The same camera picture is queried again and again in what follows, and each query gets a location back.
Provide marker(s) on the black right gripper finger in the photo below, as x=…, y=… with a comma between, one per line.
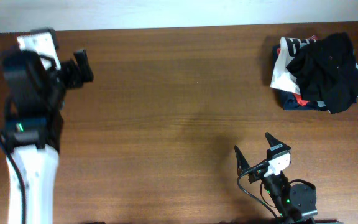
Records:
x=275, y=144
x=242, y=164

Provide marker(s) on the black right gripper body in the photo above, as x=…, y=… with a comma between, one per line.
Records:
x=258, y=174

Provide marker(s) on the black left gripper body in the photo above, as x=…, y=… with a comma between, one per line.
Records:
x=68, y=76

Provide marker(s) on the black t-shirt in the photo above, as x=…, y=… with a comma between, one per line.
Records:
x=325, y=71

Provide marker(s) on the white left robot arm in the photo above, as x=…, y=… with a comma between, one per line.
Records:
x=38, y=83

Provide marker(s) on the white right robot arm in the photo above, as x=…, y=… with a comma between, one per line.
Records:
x=293, y=201

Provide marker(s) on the navy red garment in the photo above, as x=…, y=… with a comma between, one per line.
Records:
x=294, y=102

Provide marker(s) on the white garment in pile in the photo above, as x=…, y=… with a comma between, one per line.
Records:
x=317, y=69

